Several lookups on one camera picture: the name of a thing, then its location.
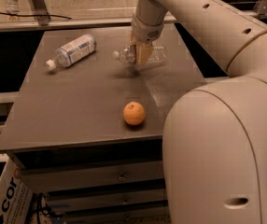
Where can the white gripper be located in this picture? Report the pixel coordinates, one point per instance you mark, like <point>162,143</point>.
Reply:
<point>144,30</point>

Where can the clear water bottle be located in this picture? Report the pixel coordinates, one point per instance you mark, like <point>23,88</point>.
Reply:
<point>126,56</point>

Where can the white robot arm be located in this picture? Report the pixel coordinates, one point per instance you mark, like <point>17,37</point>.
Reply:
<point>214,142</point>

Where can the lying labelled plastic bottle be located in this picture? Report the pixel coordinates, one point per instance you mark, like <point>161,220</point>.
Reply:
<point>72,52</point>

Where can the orange fruit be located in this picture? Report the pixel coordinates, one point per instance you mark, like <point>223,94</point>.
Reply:
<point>134,113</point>

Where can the grey drawer cabinet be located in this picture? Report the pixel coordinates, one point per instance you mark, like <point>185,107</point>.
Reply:
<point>67,133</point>

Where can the white cardboard box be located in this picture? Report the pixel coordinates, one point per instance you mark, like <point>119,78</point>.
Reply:
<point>15,196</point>

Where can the metal frame rail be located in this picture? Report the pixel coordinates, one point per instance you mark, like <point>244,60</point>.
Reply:
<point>77,24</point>

